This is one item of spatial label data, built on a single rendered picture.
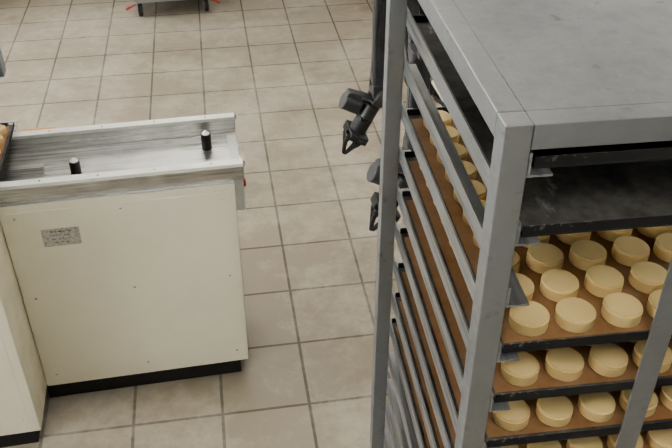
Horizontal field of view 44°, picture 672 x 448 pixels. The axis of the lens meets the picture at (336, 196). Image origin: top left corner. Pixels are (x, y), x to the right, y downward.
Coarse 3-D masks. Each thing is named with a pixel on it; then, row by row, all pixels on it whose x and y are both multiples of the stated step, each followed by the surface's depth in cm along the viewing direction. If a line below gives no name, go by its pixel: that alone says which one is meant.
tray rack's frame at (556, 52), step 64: (448, 0) 108; (512, 0) 109; (576, 0) 109; (640, 0) 109; (512, 64) 93; (576, 64) 93; (640, 64) 93; (512, 128) 81; (576, 128) 82; (640, 128) 83; (512, 192) 86; (512, 256) 91; (640, 384) 107
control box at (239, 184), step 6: (228, 138) 270; (234, 138) 270; (228, 144) 267; (234, 144) 267; (234, 150) 264; (234, 156) 261; (240, 180) 255; (240, 186) 256; (240, 192) 257; (240, 198) 258; (240, 204) 260
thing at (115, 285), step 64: (128, 192) 244; (192, 192) 248; (64, 256) 252; (128, 256) 257; (192, 256) 261; (64, 320) 266; (128, 320) 271; (192, 320) 277; (64, 384) 286; (128, 384) 292
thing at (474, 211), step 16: (416, 80) 142; (416, 96) 136; (432, 112) 133; (432, 128) 126; (448, 144) 125; (448, 160) 117; (448, 176) 118; (464, 176) 117; (464, 192) 110; (464, 208) 110; (480, 208) 111; (480, 224) 103; (480, 240) 104; (512, 272) 100; (512, 288) 98; (512, 304) 95; (528, 304) 95
